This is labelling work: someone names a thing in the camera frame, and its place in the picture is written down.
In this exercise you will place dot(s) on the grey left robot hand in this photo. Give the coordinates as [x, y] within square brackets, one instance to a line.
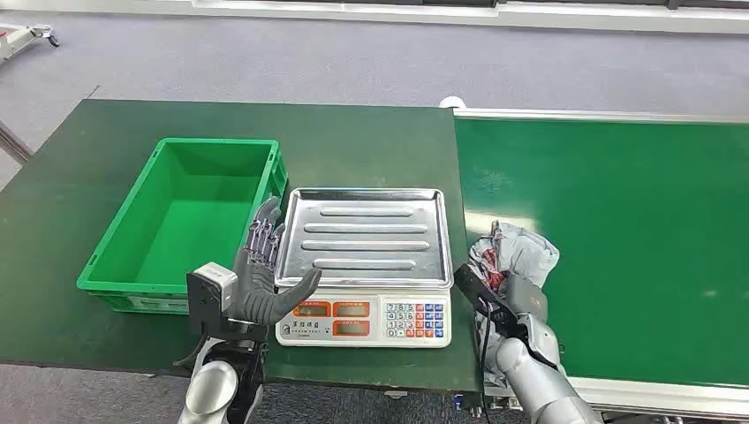
[254, 292]

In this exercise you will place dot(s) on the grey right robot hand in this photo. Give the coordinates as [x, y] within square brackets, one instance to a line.
[526, 295]

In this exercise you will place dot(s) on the grey mailer package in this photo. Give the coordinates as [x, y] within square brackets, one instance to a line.
[526, 249]

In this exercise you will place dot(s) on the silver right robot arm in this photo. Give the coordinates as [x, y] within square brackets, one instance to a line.
[538, 386]

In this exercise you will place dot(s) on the green conveyor belt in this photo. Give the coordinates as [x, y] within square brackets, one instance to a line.
[643, 234]

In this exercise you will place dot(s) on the white conveyor roller end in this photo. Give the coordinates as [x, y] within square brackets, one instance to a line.
[452, 102]

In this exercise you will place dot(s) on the green plastic crate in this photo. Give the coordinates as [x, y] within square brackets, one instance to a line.
[187, 216]

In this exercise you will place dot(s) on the white electronic scale base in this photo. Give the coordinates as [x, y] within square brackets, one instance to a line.
[363, 335]

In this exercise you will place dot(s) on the steel weighing tray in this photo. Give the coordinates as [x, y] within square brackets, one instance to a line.
[363, 237]

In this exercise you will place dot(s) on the grey metal bar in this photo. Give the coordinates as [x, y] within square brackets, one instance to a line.
[14, 143]

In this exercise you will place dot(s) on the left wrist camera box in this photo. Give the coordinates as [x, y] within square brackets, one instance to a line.
[210, 281]

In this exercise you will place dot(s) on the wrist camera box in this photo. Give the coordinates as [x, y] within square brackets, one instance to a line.
[210, 281]
[480, 289]

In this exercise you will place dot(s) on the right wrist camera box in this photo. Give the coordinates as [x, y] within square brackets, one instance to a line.
[480, 289]

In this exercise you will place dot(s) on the white cart frame with caster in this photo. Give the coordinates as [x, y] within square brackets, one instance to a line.
[17, 36]

